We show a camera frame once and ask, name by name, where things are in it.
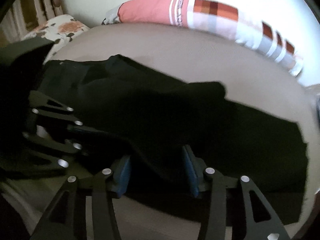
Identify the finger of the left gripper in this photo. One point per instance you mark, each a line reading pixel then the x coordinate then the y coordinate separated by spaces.
pixel 50 111
pixel 50 152

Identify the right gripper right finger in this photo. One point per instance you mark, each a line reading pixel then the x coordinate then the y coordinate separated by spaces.
pixel 254 216

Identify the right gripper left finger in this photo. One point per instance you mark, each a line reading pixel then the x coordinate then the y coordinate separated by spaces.
pixel 65 216

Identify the black pants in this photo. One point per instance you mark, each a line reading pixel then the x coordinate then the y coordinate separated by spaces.
pixel 149 117

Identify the floral white pillow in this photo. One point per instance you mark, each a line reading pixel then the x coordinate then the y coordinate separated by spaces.
pixel 61 30

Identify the wooden slatted headboard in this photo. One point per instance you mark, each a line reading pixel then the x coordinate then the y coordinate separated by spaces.
pixel 25 15

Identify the grey textured bed cover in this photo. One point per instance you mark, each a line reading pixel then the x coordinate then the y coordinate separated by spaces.
pixel 190 56

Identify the pink patchwork long pillow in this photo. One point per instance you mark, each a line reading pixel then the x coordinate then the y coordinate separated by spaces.
pixel 215 18

